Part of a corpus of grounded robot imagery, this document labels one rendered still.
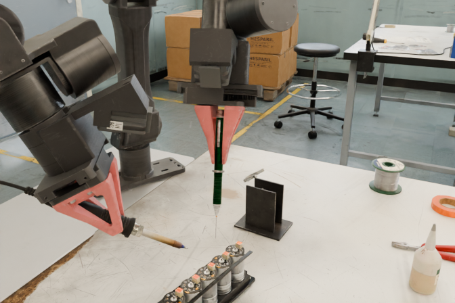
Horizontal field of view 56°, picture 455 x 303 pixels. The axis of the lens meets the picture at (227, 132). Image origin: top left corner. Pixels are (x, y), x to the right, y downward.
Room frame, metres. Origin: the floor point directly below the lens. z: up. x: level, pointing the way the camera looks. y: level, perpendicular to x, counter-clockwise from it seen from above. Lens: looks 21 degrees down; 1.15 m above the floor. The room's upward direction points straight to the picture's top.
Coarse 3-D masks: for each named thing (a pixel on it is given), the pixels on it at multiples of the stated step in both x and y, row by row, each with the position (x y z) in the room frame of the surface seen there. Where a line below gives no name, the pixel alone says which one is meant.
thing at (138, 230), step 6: (138, 228) 0.43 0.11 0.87; (132, 234) 0.43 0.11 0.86; (138, 234) 0.43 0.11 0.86; (144, 234) 0.43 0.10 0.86; (150, 234) 0.43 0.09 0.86; (156, 234) 0.44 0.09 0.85; (156, 240) 0.43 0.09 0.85; (162, 240) 0.43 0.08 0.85; (168, 240) 0.44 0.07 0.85; (174, 240) 0.44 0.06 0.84; (174, 246) 0.43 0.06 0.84; (180, 246) 0.44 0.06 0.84
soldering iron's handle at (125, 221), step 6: (24, 192) 0.42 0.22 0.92; (30, 192) 0.42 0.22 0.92; (48, 204) 0.42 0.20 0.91; (78, 204) 0.42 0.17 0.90; (84, 204) 0.42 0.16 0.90; (90, 204) 0.43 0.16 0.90; (90, 210) 0.42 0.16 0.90; (96, 210) 0.42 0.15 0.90; (102, 210) 0.43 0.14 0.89; (102, 216) 0.42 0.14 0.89; (108, 216) 0.42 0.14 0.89; (126, 216) 0.44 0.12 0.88; (108, 222) 0.42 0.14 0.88; (126, 222) 0.43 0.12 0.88; (132, 222) 0.43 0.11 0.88; (126, 228) 0.42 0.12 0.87; (132, 228) 0.42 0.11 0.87; (126, 234) 0.42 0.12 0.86
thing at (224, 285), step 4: (220, 260) 0.44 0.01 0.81; (216, 268) 0.43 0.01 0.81; (224, 268) 0.43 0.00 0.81; (220, 272) 0.43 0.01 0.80; (228, 276) 0.43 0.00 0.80; (220, 280) 0.43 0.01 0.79; (224, 280) 0.43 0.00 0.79; (228, 280) 0.43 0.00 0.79; (220, 284) 0.43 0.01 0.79; (224, 284) 0.43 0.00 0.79; (228, 284) 0.43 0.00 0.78; (220, 288) 0.43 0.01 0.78; (224, 288) 0.43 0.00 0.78; (228, 288) 0.43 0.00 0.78; (220, 292) 0.43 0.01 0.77; (224, 292) 0.43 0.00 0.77; (228, 292) 0.43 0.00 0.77
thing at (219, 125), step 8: (216, 120) 0.51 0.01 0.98; (216, 128) 0.50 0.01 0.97; (216, 136) 0.50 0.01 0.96; (216, 144) 0.49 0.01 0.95; (216, 152) 0.49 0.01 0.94; (216, 160) 0.49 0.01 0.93; (216, 168) 0.48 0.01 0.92; (216, 176) 0.48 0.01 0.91; (216, 184) 0.48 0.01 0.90; (216, 192) 0.47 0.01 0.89; (216, 200) 0.47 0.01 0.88
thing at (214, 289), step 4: (204, 272) 0.42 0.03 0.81; (208, 272) 0.42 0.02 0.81; (212, 276) 0.41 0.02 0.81; (200, 280) 0.41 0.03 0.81; (212, 280) 0.41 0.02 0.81; (204, 284) 0.41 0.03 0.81; (208, 284) 0.41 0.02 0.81; (216, 284) 0.41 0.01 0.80; (212, 288) 0.41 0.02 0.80; (216, 288) 0.41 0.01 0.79; (208, 292) 0.41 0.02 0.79; (212, 292) 0.41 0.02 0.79; (216, 292) 0.41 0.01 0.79; (204, 296) 0.41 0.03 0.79; (208, 296) 0.41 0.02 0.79; (212, 296) 0.41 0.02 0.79; (216, 296) 0.41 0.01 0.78; (204, 300) 0.41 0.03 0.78; (208, 300) 0.41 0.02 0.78; (212, 300) 0.41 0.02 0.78; (216, 300) 0.41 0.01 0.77
